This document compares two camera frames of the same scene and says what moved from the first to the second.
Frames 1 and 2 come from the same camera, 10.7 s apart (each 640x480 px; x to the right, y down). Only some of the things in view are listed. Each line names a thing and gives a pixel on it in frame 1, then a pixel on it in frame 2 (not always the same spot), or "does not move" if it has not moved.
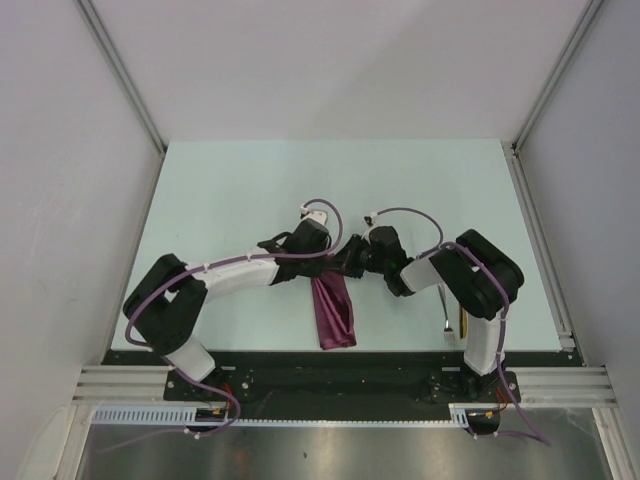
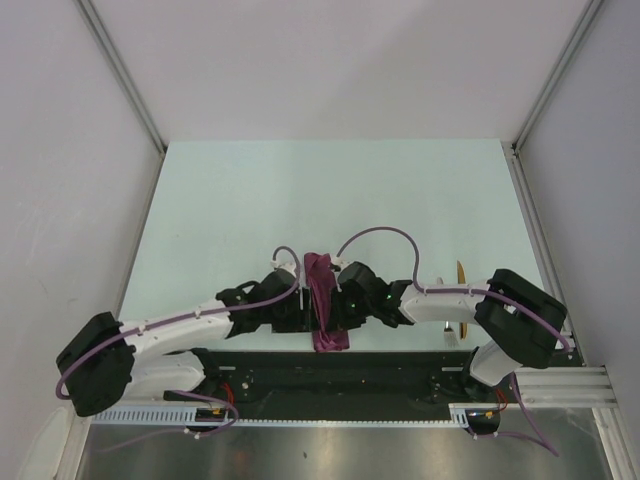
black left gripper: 315,269 -> 302,318
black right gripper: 344,261 -> 344,322
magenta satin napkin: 334,311 does not move
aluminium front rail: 562,385 does not move
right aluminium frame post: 589,14 does not move
